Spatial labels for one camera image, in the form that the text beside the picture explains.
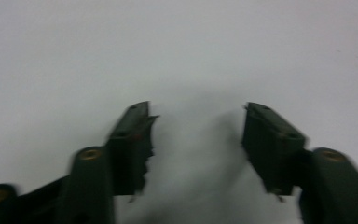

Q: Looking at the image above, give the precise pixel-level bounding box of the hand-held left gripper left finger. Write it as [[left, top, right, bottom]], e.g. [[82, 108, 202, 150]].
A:
[[105, 100, 160, 203]]

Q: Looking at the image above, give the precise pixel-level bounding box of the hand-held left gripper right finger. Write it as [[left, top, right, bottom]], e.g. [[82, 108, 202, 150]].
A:
[[241, 102, 308, 203]]

